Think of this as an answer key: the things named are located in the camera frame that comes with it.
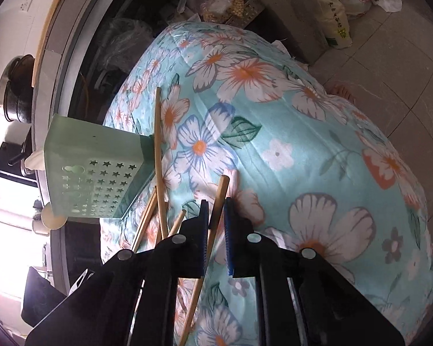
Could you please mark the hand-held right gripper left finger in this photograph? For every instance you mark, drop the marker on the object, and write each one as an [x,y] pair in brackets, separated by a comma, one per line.
[198,248]

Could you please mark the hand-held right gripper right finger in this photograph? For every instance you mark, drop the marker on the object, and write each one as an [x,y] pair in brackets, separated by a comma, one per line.
[230,238]

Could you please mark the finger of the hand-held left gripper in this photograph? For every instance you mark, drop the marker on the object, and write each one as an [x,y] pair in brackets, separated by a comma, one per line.
[82,281]

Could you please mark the single wooden chopstick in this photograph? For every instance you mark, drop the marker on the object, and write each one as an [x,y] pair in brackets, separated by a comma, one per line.
[157,173]
[176,223]
[144,220]
[218,202]

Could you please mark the cream plastic ladle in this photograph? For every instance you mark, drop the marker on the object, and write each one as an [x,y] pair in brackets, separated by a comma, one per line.
[52,218]

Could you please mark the green plastic utensil holder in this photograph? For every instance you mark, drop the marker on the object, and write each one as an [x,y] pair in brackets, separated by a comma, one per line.
[86,144]

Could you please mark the floral blue blanket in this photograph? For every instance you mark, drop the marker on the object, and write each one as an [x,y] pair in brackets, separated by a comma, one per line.
[292,115]

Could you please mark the person's foot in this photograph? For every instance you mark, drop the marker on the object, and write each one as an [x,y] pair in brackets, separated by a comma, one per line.
[341,92]

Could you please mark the grey concrete counter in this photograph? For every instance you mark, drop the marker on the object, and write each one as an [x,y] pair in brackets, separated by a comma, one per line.
[52,90]

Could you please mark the crumpled clear plastic bag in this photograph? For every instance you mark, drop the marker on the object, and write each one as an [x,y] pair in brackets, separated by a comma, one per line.
[126,39]

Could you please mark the plastic bag of beans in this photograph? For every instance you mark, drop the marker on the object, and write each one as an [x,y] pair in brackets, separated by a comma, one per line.
[227,1]

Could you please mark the white rice sack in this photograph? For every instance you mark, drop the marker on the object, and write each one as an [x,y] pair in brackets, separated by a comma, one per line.
[333,18]

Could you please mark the wooden board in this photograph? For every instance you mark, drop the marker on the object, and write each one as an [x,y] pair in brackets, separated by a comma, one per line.
[47,32]

